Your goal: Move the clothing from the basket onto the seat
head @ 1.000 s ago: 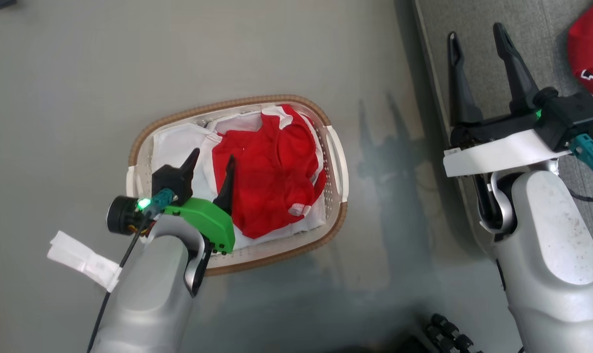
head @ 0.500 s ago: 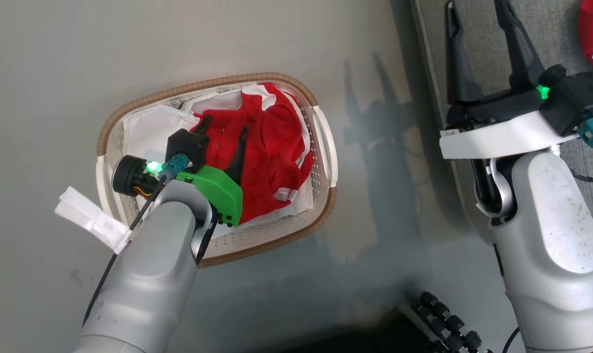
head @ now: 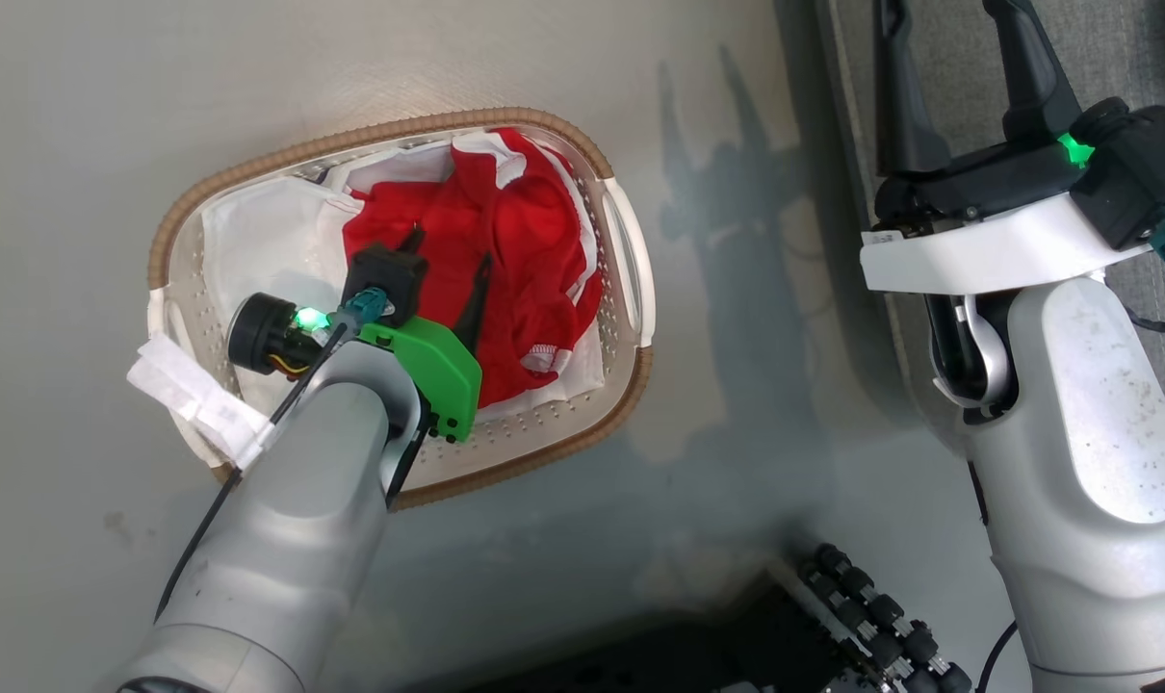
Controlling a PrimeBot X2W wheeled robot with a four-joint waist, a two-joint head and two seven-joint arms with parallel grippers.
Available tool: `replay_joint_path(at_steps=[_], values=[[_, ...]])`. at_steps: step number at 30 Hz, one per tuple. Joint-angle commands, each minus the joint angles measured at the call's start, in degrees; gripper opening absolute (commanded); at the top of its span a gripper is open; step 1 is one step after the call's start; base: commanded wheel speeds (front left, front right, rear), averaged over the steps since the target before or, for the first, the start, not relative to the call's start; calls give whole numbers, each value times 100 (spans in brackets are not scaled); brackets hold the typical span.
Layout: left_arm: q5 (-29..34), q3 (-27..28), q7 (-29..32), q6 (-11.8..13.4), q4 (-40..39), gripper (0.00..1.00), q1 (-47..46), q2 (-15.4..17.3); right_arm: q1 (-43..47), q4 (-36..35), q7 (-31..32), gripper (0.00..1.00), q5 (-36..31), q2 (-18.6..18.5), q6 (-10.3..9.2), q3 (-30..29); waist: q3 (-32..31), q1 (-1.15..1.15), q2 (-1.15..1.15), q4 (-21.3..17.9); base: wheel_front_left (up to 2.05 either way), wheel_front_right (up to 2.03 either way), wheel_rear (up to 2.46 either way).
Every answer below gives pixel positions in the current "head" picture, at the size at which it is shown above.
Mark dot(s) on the white laundry basket woven rim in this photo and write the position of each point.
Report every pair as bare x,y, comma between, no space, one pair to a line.
544,433

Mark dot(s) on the red and white garment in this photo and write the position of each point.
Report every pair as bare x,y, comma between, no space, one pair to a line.
525,241

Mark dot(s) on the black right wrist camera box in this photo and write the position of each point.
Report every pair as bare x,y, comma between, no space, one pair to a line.
1146,173

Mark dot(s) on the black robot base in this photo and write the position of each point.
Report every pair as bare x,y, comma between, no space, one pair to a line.
737,645

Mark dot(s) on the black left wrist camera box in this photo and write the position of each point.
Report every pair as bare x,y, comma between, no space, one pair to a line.
387,272

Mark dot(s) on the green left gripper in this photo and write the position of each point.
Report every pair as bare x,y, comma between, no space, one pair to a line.
438,371

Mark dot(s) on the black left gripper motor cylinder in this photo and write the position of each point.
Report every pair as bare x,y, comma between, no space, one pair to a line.
255,332

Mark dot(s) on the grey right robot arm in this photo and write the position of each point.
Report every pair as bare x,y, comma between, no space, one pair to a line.
1102,433

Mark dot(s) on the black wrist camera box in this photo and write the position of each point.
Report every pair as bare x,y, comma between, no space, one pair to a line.
1146,173
387,272

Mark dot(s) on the white tape tag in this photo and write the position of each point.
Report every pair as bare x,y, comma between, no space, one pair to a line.
193,390

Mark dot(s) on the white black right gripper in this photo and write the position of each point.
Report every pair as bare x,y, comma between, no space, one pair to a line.
987,250

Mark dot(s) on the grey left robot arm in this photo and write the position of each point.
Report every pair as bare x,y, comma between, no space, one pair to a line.
284,539

